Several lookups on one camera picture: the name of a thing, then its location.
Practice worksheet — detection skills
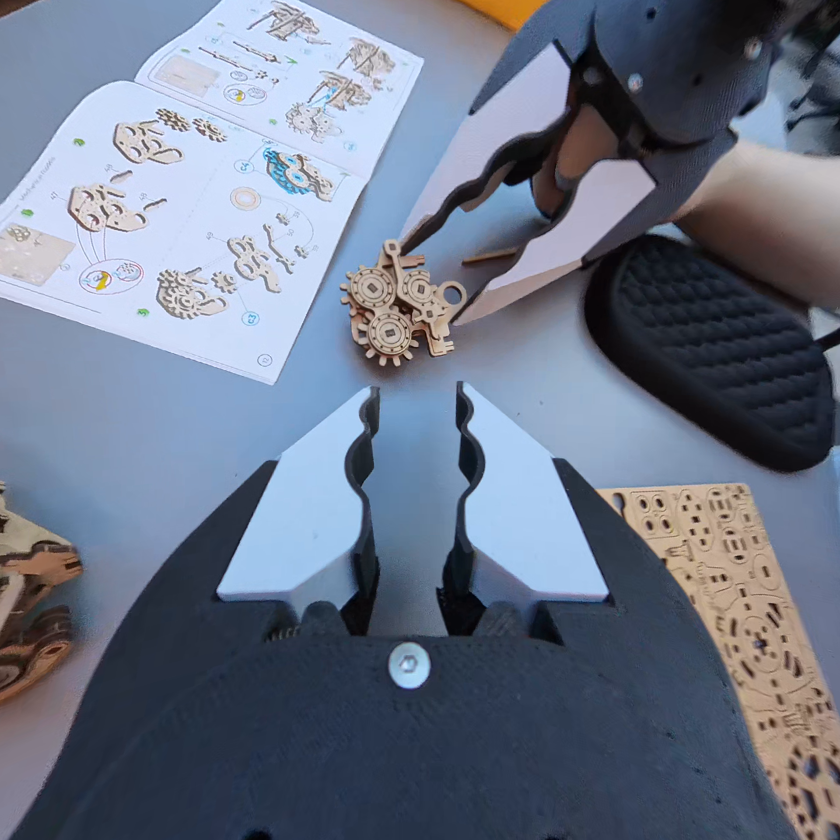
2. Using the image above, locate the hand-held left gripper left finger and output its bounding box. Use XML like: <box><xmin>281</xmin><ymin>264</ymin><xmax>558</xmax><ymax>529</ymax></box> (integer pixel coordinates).
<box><xmin>215</xmin><ymin>386</ymin><xmax>382</xmax><ymax>636</ymax></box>

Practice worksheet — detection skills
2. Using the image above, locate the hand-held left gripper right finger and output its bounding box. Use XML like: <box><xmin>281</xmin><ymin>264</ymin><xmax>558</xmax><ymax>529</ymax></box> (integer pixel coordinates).
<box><xmin>438</xmin><ymin>381</ymin><xmax>613</xmax><ymax>636</ymax></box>

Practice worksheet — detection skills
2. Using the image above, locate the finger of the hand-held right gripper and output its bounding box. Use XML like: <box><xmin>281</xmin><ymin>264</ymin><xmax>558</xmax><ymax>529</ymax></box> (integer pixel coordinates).
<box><xmin>450</xmin><ymin>159</ymin><xmax>658</xmax><ymax>328</ymax></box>
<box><xmin>399</xmin><ymin>43</ymin><xmax>574</xmax><ymax>257</ymax></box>

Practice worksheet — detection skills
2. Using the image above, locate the wooden gear assembly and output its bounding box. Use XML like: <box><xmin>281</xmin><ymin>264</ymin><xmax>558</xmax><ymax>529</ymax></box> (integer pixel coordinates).
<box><xmin>339</xmin><ymin>239</ymin><xmax>469</xmax><ymax>370</ymax></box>

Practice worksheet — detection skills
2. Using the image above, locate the person's right forearm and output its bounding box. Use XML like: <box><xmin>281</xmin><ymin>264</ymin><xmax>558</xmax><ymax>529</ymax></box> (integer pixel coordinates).
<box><xmin>656</xmin><ymin>134</ymin><xmax>840</xmax><ymax>312</ymax></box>

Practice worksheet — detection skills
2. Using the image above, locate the grey desk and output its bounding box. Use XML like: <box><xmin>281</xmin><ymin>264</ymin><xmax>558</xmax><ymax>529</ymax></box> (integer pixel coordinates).
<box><xmin>0</xmin><ymin>0</ymin><xmax>840</xmax><ymax>840</ymax></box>

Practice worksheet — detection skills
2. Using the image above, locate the person's right hand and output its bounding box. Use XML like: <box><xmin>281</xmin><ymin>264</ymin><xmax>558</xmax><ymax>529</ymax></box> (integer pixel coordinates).
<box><xmin>530</xmin><ymin>112</ymin><xmax>595</xmax><ymax>219</ymax></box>

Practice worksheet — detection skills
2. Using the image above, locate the yellow object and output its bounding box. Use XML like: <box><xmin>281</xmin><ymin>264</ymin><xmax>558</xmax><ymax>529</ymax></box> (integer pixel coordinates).
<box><xmin>453</xmin><ymin>0</ymin><xmax>553</xmax><ymax>31</ymax></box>

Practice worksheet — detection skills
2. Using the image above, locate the laser-cut wooden parts sheet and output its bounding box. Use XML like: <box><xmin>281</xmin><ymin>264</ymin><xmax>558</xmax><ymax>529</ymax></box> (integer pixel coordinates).
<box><xmin>596</xmin><ymin>484</ymin><xmax>840</xmax><ymax>840</ymax></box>

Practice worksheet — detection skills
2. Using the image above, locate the person's pale clothing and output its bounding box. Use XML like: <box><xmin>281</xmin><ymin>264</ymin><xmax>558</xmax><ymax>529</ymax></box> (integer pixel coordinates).
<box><xmin>784</xmin><ymin>26</ymin><xmax>840</xmax><ymax>155</ymax></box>

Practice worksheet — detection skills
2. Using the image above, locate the black mesh wrist rest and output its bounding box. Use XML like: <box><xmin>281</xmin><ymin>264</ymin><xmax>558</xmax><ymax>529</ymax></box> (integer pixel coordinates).
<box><xmin>584</xmin><ymin>233</ymin><xmax>838</xmax><ymax>475</ymax></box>

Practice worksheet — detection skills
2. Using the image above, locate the wooden model subassembly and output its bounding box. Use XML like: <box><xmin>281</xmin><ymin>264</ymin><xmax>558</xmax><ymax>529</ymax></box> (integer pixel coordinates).
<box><xmin>0</xmin><ymin>482</ymin><xmax>84</xmax><ymax>703</ymax></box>

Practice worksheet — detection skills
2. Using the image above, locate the white instruction booklet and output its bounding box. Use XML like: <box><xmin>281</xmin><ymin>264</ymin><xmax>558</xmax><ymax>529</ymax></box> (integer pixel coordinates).
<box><xmin>0</xmin><ymin>0</ymin><xmax>425</xmax><ymax>387</ymax></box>

